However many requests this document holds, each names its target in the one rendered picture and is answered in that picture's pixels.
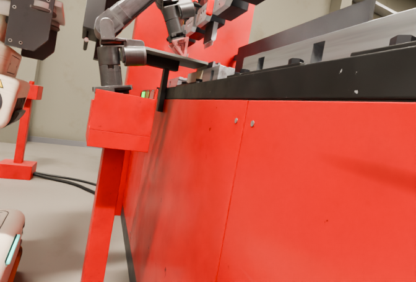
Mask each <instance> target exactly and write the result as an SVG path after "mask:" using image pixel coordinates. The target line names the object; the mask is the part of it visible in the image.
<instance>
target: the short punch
mask: <svg viewBox="0 0 416 282"><path fill-rule="evenodd" d="M218 24H219V23H218V22H213V23H211V24H210V25H208V26H207V27H206V31H205V34H204V41H203V44H204V45H205V46H204V49H206V48H208V47H210V46H212V45H213V41H215V39H216V36H217V29H218Z"/></svg>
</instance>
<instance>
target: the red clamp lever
mask: <svg viewBox="0 0 416 282"><path fill-rule="evenodd" d="M214 1H215V0H208V1H207V8H206V15H209V16H211V15H212V12H213V8H214Z"/></svg>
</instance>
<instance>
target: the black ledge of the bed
mask: <svg viewBox="0 0 416 282"><path fill-rule="evenodd" d="M165 99H300V100H416V46H409V47H405V48H398V49H393V50H387V51H380V52H376V53H369V54H364V55H358V56H351V57H346V58H339V59H332V60H329V61H322V62H317V63H310V64H303V65H299V66H292V67H288V68H281V69H274V70H270V71H263V72H259V73H252V74H245V75H241V76H234V77H227V78H223V79H216V80H212V81H205V82H198V83H194V84H186V85H183V86H176V87H169V88H167V89H166V94H165Z"/></svg>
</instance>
